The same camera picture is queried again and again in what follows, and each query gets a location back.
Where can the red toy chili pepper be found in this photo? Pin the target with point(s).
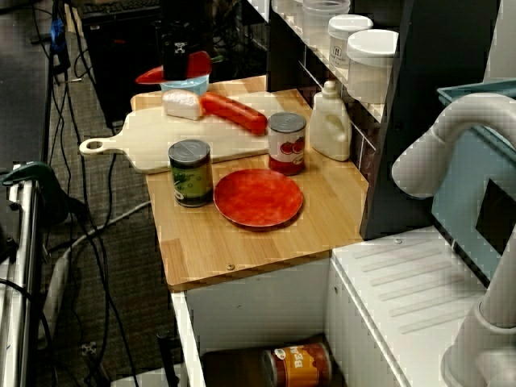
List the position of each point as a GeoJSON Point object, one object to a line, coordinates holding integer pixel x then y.
{"type": "Point", "coordinates": [199, 64]}

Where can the pale wooden cutting board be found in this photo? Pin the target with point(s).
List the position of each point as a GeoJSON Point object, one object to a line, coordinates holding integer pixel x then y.
{"type": "Point", "coordinates": [161, 137]}

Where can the white toy sink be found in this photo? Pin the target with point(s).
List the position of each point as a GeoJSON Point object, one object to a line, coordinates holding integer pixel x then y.
{"type": "Point", "coordinates": [403, 282]}

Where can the dark green clamp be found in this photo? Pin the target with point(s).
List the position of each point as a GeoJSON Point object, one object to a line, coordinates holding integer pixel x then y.
{"type": "Point", "coordinates": [24, 171]}

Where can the orange toy bean can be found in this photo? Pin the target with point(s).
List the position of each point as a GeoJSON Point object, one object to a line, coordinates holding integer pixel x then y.
{"type": "Point", "coordinates": [302, 367]}

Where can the aluminium frame rail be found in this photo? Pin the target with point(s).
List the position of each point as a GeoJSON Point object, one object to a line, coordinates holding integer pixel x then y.
{"type": "Point", "coordinates": [24, 282]}

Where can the large white-lid plastic jar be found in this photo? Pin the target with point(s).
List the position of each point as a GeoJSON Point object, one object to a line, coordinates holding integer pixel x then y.
{"type": "Point", "coordinates": [369, 68]}

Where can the dark grey shelf unit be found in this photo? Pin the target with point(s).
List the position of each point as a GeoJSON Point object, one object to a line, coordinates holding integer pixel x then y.
{"type": "Point", "coordinates": [423, 121]}

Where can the black keyboard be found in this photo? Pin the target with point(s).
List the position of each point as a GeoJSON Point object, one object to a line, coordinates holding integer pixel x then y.
{"type": "Point", "coordinates": [105, 7]}

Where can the toy tomato can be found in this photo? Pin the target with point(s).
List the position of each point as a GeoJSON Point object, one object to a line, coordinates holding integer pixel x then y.
{"type": "Point", "coordinates": [286, 149]}

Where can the green toy pea can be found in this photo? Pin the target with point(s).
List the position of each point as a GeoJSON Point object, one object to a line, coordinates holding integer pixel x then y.
{"type": "Point", "coordinates": [190, 181]}

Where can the black computer case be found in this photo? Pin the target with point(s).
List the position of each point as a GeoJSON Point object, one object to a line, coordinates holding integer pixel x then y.
{"type": "Point", "coordinates": [117, 101]}

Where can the blue tape wrap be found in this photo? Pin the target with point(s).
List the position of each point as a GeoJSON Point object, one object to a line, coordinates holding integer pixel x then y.
{"type": "Point", "coordinates": [57, 32]}

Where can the small white-lid plastic jar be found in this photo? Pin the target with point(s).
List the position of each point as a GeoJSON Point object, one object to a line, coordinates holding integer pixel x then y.
{"type": "Point", "coordinates": [342, 44]}

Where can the white toy detergent bottle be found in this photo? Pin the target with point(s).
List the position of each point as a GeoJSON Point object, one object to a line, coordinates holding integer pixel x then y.
{"type": "Point", "coordinates": [328, 129]}

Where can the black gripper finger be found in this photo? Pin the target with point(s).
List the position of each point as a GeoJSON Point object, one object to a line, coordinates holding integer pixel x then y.
{"type": "Point", "coordinates": [175, 60]}

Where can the blue plastic bin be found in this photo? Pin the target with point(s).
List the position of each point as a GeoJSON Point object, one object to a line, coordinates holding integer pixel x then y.
{"type": "Point", "coordinates": [455, 225]}

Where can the red plate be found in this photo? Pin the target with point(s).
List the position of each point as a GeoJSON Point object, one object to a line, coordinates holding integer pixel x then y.
{"type": "Point", "coordinates": [258, 199]}

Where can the clear lidless plastic jar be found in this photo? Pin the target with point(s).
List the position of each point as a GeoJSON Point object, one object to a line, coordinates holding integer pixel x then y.
{"type": "Point", "coordinates": [322, 24]}

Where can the white power strip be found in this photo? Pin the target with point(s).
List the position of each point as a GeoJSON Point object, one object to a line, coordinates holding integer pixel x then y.
{"type": "Point", "coordinates": [56, 282]}

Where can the light blue bowl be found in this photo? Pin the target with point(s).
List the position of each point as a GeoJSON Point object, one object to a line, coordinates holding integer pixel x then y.
{"type": "Point", "coordinates": [193, 84]}

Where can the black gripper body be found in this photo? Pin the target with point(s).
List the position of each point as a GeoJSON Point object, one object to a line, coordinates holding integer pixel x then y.
{"type": "Point", "coordinates": [177, 20]}

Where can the grey toy faucet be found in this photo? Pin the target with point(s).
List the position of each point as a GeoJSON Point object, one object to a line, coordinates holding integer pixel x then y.
{"type": "Point", "coordinates": [443, 137]}

